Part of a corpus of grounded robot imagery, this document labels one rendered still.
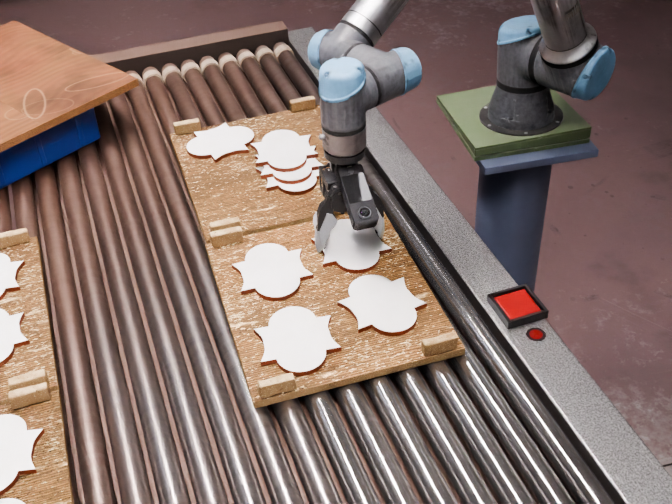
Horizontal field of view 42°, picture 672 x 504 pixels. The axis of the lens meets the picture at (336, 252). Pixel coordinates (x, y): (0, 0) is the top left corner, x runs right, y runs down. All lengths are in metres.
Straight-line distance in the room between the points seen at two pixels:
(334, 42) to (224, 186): 0.41
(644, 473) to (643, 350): 1.51
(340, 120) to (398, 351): 0.39
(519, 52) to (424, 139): 1.77
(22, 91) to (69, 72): 0.12
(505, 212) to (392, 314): 0.73
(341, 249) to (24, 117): 0.75
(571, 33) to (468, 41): 2.70
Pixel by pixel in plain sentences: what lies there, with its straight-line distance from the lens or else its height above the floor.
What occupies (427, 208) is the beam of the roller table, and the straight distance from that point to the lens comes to 1.73.
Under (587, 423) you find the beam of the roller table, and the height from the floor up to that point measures 0.92.
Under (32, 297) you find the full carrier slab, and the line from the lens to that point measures 1.62.
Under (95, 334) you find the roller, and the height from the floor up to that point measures 0.92.
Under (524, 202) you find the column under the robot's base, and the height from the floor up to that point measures 0.72.
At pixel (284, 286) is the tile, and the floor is 0.95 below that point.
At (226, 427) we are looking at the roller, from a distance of 1.34.
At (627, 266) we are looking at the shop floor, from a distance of 3.11.
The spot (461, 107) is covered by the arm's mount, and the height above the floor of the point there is 0.89.
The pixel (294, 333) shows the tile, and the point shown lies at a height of 0.95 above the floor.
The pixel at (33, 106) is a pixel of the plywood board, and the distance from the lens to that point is 1.98.
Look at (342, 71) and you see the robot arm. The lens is 1.41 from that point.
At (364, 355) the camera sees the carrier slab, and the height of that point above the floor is 0.94.
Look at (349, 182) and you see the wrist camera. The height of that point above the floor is 1.10.
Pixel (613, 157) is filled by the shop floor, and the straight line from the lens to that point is 3.66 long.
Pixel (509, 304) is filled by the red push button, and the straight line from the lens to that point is 1.51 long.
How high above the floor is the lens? 1.94
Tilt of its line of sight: 39 degrees down
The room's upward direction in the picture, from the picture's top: 3 degrees counter-clockwise
